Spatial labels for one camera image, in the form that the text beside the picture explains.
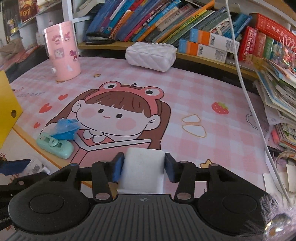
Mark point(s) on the beige cloth bundle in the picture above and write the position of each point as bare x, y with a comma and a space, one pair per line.
14, 47

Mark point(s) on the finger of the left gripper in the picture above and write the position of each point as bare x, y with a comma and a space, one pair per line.
13, 167

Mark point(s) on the stack of papers and notebooks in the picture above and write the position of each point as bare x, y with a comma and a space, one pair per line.
276, 87

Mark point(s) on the row of leaning books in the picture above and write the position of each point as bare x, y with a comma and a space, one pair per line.
161, 21

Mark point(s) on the orange white box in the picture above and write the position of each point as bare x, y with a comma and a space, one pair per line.
213, 40
204, 51

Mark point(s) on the blue crumpled wrapper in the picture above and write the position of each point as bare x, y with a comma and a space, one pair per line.
65, 129

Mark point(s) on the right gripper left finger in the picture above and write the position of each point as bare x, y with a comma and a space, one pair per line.
103, 173

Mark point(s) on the white quilted pouch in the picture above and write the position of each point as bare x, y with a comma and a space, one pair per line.
154, 56

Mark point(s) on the orange white box upper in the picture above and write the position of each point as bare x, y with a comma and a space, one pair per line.
213, 40

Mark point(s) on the yellow cardboard box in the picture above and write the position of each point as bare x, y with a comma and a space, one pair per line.
10, 109

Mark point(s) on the white bookshelf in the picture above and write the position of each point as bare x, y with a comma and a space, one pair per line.
254, 46

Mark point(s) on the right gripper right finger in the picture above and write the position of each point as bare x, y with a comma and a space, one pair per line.
183, 173

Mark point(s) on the white charger block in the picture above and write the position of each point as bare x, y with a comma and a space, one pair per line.
143, 172

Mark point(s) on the red boxed book set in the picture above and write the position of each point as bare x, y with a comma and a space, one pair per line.
273, 30

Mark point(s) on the orange white box lower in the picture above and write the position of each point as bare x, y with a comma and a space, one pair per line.
204, 51

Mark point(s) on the pink cartoon table mat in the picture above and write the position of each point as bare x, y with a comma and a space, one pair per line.
191, 116

